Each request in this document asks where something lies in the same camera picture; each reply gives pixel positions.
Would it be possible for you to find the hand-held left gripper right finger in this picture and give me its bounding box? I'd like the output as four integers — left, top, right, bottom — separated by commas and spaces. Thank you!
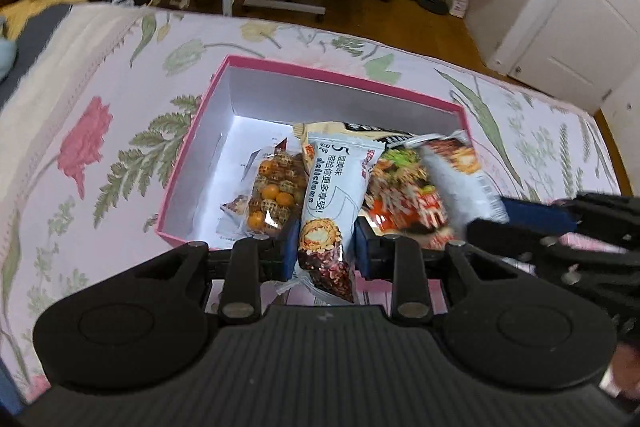
354, 217, 521, 326

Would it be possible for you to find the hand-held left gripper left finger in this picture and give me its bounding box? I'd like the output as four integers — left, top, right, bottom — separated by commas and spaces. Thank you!
132, 221, 301, 326

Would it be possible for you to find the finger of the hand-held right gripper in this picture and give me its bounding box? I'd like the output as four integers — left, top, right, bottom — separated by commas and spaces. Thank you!
501, 199, 576, 233
467, 219, 551, 268

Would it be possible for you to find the beige instant noodle packet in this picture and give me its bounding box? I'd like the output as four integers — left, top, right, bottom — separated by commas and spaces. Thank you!
300, 121, 473, 250

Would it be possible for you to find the white snack bar packet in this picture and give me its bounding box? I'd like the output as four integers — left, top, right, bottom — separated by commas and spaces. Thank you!
292, 132, 386, 305
420, 132, 511, 228

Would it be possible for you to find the pink cardboard box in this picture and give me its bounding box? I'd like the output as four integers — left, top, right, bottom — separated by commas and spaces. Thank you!
154, 54, 475, 308

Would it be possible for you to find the white door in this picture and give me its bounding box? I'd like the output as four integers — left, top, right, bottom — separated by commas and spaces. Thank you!
487, 0, 640, 115

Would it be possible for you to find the grey blanket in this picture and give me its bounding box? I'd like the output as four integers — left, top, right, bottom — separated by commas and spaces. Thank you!
0, 4, 71, 108

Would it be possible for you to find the light blue cloth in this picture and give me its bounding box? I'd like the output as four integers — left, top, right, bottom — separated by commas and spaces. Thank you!
0, 37, 16, 80

